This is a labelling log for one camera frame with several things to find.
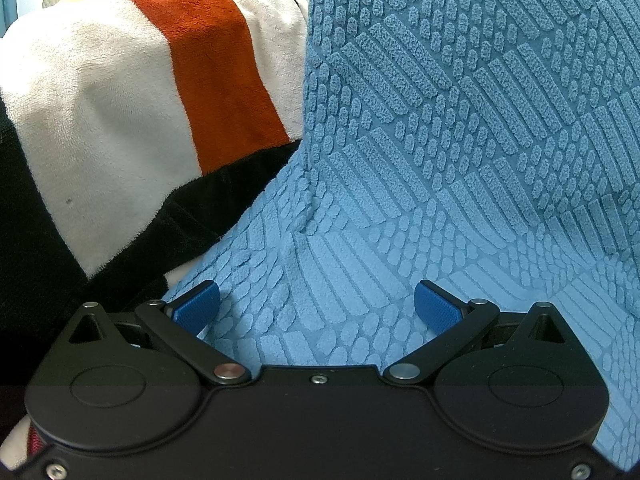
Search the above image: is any blue textured cloth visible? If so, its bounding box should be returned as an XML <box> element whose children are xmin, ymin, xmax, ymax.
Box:
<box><xmin>165</xmin><ymin>0</ymin><xmax>640</xmax><ymax>473</ymax></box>

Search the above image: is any striped fleece blanket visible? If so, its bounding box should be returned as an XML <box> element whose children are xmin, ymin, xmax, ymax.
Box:
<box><xmin>0</xmin><ymin>0</ymin><xmax>314</xmax><ymax>471</ymax></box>

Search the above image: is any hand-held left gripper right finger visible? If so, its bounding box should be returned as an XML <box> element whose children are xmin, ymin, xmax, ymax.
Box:
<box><xmin>382</xmin><ymin>280</ymin><xmax>576</xmax><ymax>386</ymax></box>

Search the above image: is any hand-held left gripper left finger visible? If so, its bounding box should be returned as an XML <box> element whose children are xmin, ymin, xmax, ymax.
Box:
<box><xmin>66</xmin><ymin>280</ymin><xmax>251</xmax><ymax>386</ymax></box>

